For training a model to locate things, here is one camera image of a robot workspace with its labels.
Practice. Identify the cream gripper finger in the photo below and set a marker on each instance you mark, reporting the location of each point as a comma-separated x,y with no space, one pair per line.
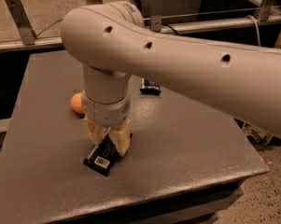
96,132
120,136

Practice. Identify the black rxbar chocolate wrapper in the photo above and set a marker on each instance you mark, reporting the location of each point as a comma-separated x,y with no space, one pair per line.
102,157

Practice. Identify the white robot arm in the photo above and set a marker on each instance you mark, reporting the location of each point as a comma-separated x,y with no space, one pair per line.
112,44

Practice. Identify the orange ball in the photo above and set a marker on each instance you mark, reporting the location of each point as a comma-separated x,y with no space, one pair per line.
76,103

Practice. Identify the dark blue snack bar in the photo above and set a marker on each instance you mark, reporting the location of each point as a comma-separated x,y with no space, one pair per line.
149,87

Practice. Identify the metal railing beam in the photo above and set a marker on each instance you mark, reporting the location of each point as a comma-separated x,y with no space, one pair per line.
43,44

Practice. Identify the left metal rail bracket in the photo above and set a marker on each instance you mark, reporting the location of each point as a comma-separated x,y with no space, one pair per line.
22,22

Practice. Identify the metal rail bracket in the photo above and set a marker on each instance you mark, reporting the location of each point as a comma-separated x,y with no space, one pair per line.
155,15
263,12
22,22

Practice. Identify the middle metal rail bracket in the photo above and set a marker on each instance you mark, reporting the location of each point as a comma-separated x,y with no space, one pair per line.
155,15

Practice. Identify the right metal rail bracket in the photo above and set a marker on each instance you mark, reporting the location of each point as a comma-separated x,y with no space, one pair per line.
263,12

